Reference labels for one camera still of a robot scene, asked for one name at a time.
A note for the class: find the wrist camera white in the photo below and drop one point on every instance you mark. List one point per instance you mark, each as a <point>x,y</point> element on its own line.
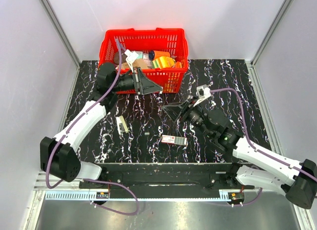
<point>131,56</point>
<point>203,92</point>

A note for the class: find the grey staple strip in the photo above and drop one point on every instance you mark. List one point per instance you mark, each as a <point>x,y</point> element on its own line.
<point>180,141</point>

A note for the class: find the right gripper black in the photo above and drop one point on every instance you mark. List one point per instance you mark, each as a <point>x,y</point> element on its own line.
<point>183,110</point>

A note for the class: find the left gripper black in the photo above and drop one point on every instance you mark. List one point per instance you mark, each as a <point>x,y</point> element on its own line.
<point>145,86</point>

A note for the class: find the red white staple box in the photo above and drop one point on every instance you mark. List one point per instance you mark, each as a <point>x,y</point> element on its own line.
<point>168,139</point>

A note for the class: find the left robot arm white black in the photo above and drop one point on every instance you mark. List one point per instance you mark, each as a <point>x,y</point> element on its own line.
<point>58,154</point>

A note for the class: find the red plastic shopping basket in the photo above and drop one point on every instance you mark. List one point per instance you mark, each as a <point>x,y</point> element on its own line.
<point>170,40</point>

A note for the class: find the yellow green snack pack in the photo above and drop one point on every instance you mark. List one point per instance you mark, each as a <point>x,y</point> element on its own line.
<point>163,62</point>

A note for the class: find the teal white small box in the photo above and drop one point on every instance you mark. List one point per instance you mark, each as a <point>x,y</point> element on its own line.
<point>140,54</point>

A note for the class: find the orange bottle blue cap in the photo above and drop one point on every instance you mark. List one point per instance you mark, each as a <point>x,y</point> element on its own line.
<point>154,54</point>

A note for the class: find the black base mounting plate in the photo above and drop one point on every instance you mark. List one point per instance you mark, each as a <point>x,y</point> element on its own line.
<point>209,175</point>

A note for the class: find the brown cardboard box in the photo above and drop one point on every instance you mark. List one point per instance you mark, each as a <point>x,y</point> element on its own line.
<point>137,63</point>

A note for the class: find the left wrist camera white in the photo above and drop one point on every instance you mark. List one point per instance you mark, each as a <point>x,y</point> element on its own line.
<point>131,56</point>

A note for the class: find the aluminium frame rail front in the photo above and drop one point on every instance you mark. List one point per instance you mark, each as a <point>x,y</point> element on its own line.
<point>101,192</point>

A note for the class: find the brown round cookie pack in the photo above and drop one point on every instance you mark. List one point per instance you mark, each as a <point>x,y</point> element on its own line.
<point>116,57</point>

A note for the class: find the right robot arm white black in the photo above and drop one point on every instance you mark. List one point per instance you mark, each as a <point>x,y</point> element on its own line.
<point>295,180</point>

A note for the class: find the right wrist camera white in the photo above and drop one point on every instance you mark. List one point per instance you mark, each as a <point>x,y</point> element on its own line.
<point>203,92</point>

